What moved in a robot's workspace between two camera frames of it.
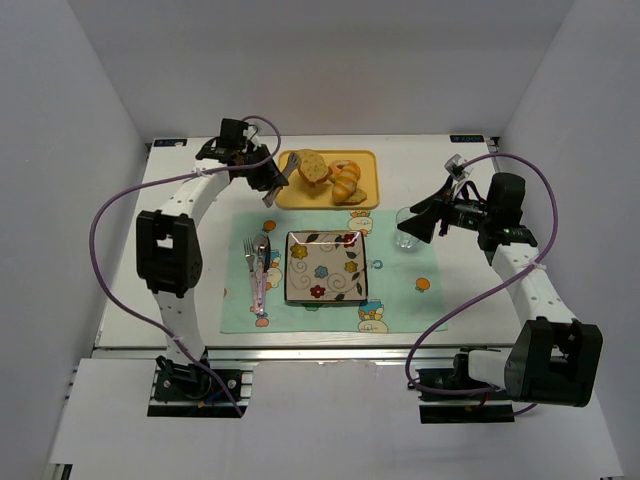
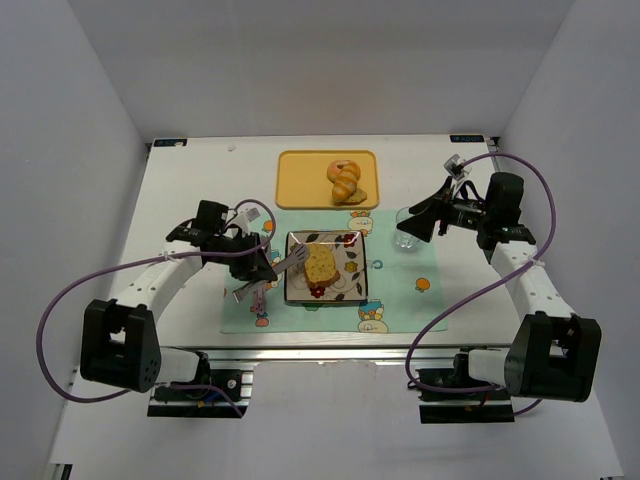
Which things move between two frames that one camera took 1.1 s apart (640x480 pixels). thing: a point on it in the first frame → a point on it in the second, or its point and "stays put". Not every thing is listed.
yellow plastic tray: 301,195 stays put
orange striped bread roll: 346,181 stays put
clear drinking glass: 403,239 stays put
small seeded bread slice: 358,197 stays put
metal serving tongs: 270,197 → 298,254
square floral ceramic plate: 326,266 stays put
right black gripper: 439,215 stays put
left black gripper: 267,176 → 255,260
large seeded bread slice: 312,167 → 320,267
